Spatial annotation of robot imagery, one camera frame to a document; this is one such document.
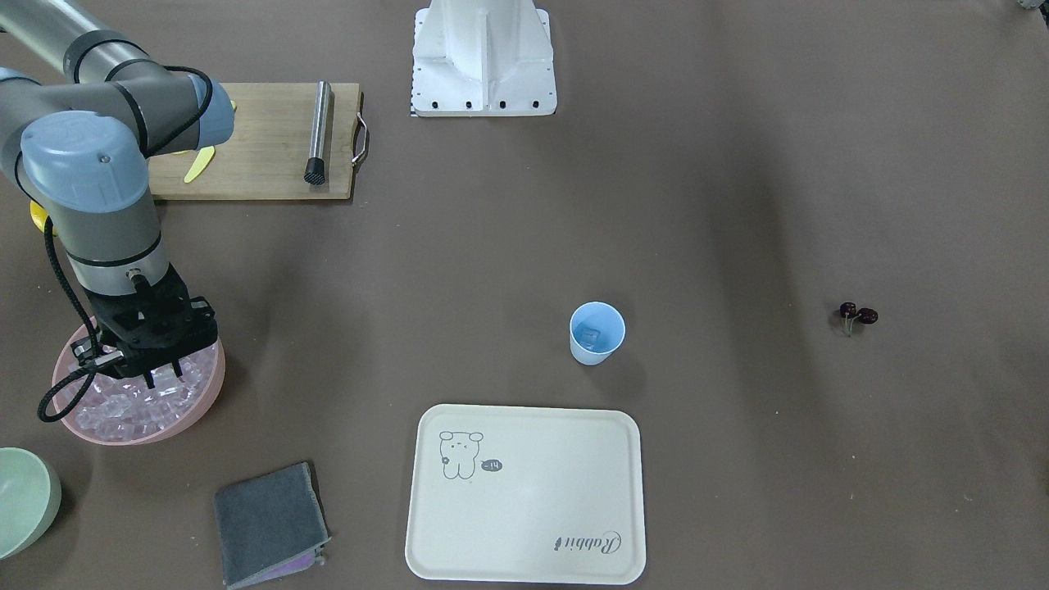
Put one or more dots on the grey folded cloth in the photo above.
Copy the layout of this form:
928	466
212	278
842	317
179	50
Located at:
270	526

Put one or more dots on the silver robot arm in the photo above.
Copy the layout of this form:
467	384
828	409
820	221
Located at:
81	151

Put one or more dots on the bamboo cutting board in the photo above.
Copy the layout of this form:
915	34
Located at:
265	157

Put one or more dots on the steel muddler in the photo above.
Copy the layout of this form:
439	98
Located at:
315	171

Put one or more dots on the yellow plastic knife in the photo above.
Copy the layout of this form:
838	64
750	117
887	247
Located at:
205	154

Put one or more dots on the pink bowl of ice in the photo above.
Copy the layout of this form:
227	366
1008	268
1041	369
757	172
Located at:
128	412

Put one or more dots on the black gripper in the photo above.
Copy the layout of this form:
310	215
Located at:
202	314

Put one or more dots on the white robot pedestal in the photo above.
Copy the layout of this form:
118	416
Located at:
482	59

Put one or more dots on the cream serving tray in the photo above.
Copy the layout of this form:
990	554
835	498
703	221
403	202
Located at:
514	494

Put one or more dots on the clear ice cube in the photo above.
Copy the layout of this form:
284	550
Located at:
588	336

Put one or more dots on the dark cherry pair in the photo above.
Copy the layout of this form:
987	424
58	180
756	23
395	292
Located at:
852	314

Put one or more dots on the light blue plastic cup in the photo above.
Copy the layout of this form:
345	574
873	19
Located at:
601	316

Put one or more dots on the mint green bowl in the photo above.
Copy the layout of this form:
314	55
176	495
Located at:
31	495

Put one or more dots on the yellow lemon outer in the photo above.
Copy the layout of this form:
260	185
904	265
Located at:
41	219

